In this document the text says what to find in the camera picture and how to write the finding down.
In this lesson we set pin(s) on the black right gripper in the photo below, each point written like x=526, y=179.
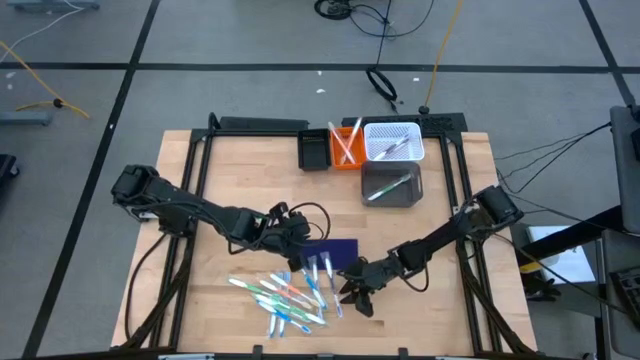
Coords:
x=372, y=272

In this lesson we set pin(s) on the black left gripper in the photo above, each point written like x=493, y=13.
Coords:
x=285, y=232

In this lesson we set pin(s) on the blue toothbrush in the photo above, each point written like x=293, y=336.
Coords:
x=290, y=322
x=316, y=272
x=283, y=320
x=273, y=325
x=315, y=290

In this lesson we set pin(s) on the grey toothbrush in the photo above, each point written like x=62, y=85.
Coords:
x=398, y=143
x=387, y=152
x=334, y=287

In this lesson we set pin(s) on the orange toothbrush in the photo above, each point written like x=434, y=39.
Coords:
x=280, y=292
x=352, y=140
x=295, y=290
x=342, y=143

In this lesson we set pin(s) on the green toothbrush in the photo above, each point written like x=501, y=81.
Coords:
x=247, y=286
x=270, y=302
x=390, y=187
x=305, y=316

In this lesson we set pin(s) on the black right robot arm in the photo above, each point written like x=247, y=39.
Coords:
x=450, y=230

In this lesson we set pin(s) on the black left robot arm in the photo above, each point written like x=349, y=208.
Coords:
x=175, y=205

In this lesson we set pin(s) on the dark blue mat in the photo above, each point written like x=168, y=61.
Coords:
x=345, y=250

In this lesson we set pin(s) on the black table clamp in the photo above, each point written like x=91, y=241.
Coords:
x=403, y=352
x=257, y=351

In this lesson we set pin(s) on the black slotted plastic basket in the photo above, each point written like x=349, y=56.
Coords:
x=305, y=157

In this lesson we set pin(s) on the grey plastic bin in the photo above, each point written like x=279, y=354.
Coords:
x=380, y=175

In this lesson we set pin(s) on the orange slotted plastic basket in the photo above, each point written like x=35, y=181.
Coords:
x=361, y=160

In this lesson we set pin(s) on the black long bar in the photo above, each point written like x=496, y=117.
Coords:
x=262, y=123

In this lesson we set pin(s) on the white perforated plastic basket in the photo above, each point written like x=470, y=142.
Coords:
x=380, y=132

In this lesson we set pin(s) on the white box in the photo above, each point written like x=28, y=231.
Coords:
x=565, y=255

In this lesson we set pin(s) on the black desk beam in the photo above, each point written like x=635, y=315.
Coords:
x=575, y=232

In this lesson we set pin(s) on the grey desk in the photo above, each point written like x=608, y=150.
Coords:
x=627, y=165
x=612, y=345

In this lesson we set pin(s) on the black keyboard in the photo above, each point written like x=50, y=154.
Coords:
x=627, y=295

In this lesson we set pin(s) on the black caster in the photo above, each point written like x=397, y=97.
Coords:
x=7, y=167

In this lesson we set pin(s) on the grey stand foot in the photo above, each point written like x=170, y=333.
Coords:
x=50, y=5
x=25, y=118

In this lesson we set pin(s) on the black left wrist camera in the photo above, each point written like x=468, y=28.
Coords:
x=280, y=211

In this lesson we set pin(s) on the black aluminium table frame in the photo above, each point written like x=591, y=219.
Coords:
x=240, y=133

